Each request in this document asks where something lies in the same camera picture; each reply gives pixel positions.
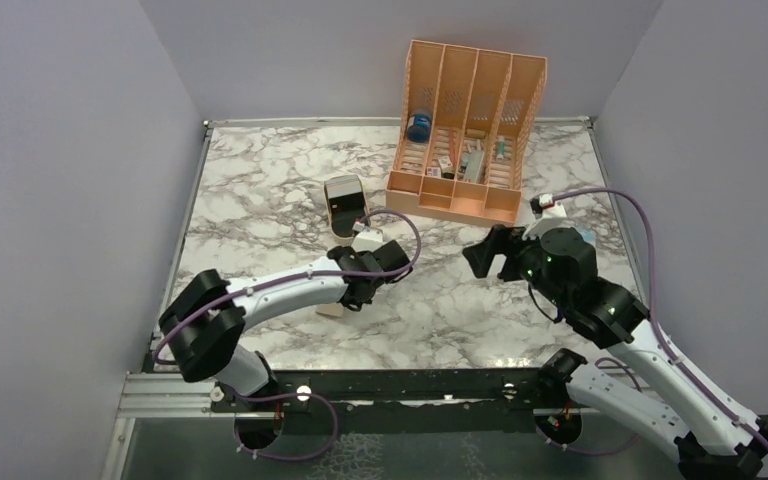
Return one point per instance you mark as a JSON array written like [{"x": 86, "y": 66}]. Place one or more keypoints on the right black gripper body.
[{"x": 525, "y": 261}]

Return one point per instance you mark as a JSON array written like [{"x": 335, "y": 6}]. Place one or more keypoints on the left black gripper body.
[{"x": 356, "y": 304}]

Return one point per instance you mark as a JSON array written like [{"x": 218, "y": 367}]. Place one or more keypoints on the beige leather card holder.
[{"x": 334, "y": 310}]

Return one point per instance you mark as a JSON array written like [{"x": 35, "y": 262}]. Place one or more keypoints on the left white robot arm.
[{"x": 203, "y": 325}]

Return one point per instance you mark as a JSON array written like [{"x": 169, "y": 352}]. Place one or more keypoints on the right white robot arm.
[{"x": 694, "y": 422}]

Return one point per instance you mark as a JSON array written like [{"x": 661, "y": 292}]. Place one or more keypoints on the beige tray with cards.
[{"x": 346, "y": 205}]

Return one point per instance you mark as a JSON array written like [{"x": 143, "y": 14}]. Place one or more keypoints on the blue packaged item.
[{"x": 587, "y": 234}]

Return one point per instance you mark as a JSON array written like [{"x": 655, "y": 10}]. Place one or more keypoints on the small items in organizer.
[{"x": 466, "y": 169}]

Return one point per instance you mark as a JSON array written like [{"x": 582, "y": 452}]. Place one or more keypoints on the white tube in organizer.
[{"x": 500, "y": 148}]

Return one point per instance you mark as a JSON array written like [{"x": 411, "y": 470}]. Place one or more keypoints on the orange plastic desk organizer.
[{"x": 470, "y": 92}]

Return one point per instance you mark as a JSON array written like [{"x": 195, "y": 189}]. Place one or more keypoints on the blue round jar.
[{"x": 419, "y": 126}]

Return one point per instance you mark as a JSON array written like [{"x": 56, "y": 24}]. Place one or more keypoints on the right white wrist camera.
[{"x": 548, "y": 214}]

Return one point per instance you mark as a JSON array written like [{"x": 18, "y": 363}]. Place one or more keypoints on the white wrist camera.
[
  {"x": 548, "y": 214},
  {"x": 366, "y": 238}
]

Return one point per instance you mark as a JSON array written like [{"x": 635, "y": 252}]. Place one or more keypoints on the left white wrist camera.
[{"x": 366, "y": 238}]

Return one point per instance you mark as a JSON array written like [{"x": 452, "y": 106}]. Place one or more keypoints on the black mounting base rail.
[{"x": 358, "y": 401}]

